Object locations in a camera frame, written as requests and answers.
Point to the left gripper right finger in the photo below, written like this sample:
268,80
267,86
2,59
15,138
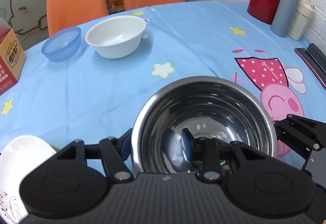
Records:
210,151

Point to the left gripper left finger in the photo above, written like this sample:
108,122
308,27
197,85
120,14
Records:
112,152

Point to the stainless steel bowl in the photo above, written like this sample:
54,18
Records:
209,107

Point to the white ribbed bowl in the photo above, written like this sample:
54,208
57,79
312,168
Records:
116,37

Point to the blue cartoon tablecloth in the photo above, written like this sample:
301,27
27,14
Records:
89,97

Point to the black phone with pink case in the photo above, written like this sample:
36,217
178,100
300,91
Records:
312,64

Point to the white floral plate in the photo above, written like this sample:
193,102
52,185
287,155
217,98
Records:
20,156

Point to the grey-blue tumbler bottle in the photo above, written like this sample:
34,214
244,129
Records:
283,17

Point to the blue translucent plastic bowl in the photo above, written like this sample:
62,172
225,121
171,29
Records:
62,45

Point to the cream white cup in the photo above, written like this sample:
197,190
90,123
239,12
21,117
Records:
302,17

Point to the red cracker cardboard box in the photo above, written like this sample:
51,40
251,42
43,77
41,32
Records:
12,57

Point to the left orange chair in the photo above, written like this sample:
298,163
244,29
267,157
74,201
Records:
63,14

